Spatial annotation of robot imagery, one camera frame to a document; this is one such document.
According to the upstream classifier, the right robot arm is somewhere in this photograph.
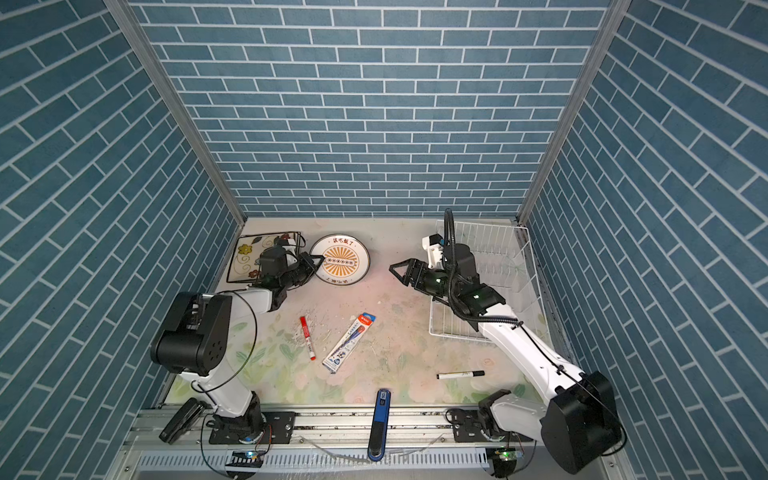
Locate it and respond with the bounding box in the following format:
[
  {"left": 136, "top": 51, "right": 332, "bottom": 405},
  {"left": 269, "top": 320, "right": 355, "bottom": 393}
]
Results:
[{"left": 389, "top": 242, "right": 628, "bottom": 474}]

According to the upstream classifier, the left circuit board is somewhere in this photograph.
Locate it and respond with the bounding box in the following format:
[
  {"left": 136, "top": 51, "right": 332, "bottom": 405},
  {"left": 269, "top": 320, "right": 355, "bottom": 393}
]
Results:
[{"left": 225, "top": 450, "right": 265, "bottom": 471}]

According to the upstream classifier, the aluminium rail frame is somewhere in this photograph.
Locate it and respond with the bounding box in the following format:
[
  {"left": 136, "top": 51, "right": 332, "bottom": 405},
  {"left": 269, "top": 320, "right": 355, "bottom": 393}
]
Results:
[{"left": 113, "top": 403, "right": 637, "bottom": 480}]

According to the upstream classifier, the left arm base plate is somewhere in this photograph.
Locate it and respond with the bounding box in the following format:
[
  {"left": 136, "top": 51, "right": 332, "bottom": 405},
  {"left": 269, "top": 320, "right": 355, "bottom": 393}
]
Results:
[{"left": 206, "top": 411, "right": 297, "bottom": 445}]

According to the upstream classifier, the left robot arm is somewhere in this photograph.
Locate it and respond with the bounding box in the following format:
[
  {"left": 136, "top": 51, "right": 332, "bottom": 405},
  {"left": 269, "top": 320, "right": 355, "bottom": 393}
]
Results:
[{"left": 149, "top": 245, "right": 325, "bottom": 444}]

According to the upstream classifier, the right circuit board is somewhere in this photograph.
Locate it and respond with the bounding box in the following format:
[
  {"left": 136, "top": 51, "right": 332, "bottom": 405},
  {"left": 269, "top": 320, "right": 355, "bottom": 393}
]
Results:
[{"left": 491, "top": 447, "right": 523, "bottom": 463}]

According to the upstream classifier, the red marker pen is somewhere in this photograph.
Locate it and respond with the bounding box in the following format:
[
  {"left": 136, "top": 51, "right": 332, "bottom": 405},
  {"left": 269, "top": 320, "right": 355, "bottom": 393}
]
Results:
[{"left": 300, "top": 316, "right": 316, "bottom": 361}]

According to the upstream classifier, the black clip on rail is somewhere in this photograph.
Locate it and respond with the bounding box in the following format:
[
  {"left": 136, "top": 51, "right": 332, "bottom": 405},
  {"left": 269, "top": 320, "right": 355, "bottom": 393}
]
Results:
[{"left": 159, "top": 398, "right": 208, "bottom": 444}]

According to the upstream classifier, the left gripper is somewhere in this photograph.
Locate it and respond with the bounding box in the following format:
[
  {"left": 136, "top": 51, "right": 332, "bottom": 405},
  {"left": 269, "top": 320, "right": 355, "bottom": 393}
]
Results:
[{"left": 277, "top": 252, "right": 324, "bottom": 291}]

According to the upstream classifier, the white cable duct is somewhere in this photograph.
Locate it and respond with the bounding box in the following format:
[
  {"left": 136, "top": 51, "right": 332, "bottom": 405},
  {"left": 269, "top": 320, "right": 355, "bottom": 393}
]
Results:
[{"left": 137, "top": 448, "right": 490, "bottom": 473}]

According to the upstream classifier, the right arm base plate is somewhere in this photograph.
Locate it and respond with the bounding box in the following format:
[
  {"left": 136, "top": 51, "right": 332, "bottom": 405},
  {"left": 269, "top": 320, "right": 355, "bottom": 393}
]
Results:
[{"left": 444, "top": 408, "right": 532, "bottom": 443}]

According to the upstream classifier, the black white marker pen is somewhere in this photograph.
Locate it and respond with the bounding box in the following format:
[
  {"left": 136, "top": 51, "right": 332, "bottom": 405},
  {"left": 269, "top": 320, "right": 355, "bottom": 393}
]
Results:
[{"left": 436, "top": 370, "right": 486, "bottom": 380}]

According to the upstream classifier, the blue black handheld device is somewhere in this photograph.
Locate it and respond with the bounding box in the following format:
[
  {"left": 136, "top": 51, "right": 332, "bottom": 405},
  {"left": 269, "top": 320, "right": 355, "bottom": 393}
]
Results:
[{"left": 367, "top": 388, "right": 392, "bottom": 462}]

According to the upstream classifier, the circuit board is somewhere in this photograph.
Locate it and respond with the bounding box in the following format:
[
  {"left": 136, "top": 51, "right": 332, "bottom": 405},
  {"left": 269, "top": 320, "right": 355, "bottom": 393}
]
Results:
[
  {"left": 225, "top": 450, "right": 265, "bottom": 471},
  {"left": 491, "top": 447, "right": 523, "bottom": 463}
]

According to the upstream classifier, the pen package red blue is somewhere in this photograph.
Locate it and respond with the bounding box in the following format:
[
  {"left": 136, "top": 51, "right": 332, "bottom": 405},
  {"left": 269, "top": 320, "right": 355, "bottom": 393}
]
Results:
[{"left": 322, "top": 312, "right": 376, "bottom": 374}]

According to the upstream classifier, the white wire dish rack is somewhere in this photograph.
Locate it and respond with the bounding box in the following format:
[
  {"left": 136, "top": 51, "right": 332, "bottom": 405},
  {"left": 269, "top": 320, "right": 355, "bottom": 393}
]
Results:
[{"left": 429, "top": 220, "right": 551, "bottom": 345}]

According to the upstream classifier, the black square plate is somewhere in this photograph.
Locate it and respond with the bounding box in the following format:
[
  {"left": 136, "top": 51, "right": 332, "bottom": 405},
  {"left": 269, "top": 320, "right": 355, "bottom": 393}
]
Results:
[{"left": 226, "top": 231, "right": 306, "bottom": 283}]

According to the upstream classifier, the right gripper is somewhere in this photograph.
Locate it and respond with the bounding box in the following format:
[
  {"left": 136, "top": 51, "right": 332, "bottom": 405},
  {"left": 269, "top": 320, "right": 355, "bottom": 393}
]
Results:
[{"left": 392, "top": 257, "right": 461, "bottom": 300}]

